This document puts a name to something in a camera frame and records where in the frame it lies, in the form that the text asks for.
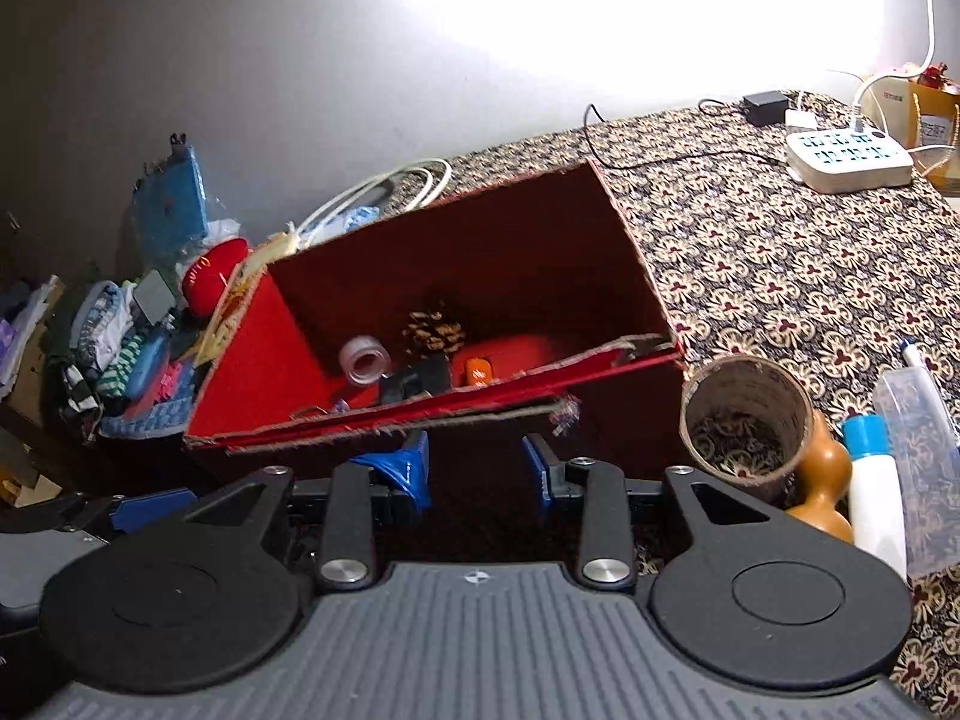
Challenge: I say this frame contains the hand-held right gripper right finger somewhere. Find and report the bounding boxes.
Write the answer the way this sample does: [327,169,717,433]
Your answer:
[523,433,800,592]

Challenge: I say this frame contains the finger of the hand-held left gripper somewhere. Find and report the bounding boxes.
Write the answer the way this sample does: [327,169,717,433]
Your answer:
[45,487,200,541]

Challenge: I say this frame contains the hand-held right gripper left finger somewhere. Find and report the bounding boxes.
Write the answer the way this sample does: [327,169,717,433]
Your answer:
[180,431,432,592]

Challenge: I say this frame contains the clear tape roll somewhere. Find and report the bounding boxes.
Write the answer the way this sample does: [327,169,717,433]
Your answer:
[339,337,389,389]

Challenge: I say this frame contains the red fabric-covered box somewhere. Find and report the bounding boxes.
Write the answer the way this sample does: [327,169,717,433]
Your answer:
[184,159,689,511]

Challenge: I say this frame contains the blue woven mat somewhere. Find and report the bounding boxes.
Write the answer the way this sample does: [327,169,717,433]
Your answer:
[100,390,200,440]

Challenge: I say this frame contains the striped cloth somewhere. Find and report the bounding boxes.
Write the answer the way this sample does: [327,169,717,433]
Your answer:
[94,330,147,400]

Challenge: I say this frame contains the blue pouch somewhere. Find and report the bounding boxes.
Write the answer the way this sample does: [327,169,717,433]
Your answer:
[124,330,170,400]

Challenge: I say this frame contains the pine cone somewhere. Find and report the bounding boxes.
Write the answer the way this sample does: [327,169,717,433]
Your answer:
[403,300,466,361]

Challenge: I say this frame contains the pile of clothes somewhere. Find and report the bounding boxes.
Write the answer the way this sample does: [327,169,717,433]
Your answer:
[41,277,151,421]

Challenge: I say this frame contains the brown cardboard tape roll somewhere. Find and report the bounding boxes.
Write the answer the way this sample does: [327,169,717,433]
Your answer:
[679,358,815,503]

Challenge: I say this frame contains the red plush toy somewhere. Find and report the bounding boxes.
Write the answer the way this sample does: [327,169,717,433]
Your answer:
[180,238,250,316]

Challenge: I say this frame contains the small wooden gourd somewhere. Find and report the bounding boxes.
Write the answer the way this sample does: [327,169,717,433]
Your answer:
[784,409,856,545]

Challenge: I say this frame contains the blue spiral notebook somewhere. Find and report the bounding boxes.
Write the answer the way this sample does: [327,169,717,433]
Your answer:
[133,133,209,260]

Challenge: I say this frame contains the patterned tablecloth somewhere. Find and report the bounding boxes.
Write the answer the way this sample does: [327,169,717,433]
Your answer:
[420,90,960,717]

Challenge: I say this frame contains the white glue bottle blue cap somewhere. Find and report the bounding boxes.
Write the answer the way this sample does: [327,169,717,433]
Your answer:
[841,414,908,578]

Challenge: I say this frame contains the clear plastic bag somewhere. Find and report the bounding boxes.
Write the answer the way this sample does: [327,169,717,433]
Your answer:
[872,364,960,578]

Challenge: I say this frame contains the black power adapter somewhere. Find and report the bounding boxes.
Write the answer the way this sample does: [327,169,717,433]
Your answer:
[742,90,792,128]

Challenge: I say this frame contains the white power strip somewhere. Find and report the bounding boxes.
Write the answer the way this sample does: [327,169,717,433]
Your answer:
[786,127,914,192]

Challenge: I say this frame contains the white carton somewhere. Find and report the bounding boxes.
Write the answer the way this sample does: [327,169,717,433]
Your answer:
[862,73,920,140]

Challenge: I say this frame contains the small cardboard box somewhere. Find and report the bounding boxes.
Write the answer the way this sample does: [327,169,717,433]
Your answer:
[904,67,960,152]

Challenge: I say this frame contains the white coiled cable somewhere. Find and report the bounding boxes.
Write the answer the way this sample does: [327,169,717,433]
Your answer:
[296,159,452,245]

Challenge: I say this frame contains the black power cable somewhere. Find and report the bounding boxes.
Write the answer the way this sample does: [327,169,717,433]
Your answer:
[583,97,807,182]

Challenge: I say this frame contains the white power cable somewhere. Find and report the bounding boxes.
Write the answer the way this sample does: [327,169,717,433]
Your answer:
[851,0,943,132]

